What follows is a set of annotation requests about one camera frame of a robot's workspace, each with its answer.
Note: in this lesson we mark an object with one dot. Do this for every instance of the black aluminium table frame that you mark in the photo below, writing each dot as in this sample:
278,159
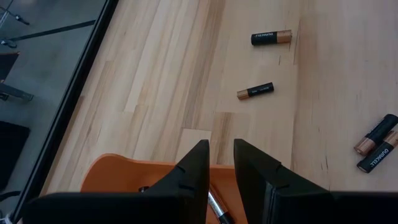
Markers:
65,105

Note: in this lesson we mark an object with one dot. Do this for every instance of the orange plastic bin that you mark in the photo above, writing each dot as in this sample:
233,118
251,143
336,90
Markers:
118,174

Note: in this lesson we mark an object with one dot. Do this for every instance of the large black fabric box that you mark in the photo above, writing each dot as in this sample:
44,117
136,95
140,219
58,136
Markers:
12,152

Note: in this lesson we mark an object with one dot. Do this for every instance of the grey metal table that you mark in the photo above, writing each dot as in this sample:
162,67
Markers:
15,91

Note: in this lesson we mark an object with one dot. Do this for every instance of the slim black copper battery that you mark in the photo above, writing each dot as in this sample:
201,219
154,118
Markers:
255,91

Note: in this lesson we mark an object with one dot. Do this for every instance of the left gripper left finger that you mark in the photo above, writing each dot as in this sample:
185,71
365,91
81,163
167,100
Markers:
124,208

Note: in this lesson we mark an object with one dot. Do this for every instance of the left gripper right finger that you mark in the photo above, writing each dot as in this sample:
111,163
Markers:
295,205

